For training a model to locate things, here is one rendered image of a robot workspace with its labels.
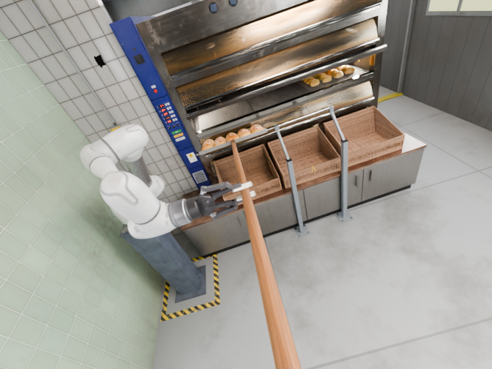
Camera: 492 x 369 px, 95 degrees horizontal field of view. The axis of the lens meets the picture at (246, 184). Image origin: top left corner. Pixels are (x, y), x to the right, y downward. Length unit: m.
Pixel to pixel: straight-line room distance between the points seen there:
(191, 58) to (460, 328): 2.74
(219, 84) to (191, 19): 0.49
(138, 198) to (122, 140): 0.59
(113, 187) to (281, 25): 1.85
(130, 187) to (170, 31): 1.58
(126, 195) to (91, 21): 1.67
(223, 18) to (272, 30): 0.39
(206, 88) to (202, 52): 0.28
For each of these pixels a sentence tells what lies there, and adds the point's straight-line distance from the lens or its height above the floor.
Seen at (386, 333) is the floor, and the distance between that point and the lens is 2.16.
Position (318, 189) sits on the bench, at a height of 0.48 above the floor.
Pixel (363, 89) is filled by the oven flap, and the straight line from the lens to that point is 2.70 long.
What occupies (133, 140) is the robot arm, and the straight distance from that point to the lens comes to 1.26.
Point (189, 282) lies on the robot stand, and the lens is 2.39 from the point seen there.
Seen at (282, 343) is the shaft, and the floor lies 1.70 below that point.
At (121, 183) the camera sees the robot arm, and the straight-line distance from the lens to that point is 0.68.
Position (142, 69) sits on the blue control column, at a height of 1.83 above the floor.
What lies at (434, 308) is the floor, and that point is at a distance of 2.31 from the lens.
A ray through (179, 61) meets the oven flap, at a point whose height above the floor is 1.80.
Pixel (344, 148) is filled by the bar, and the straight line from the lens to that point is 2.06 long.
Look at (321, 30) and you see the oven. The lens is 2.33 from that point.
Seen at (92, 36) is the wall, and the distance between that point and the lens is 2.21.
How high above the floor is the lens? 2.04
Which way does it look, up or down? 38 degrees down
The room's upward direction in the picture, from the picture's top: 20 degrees counter-clockwise
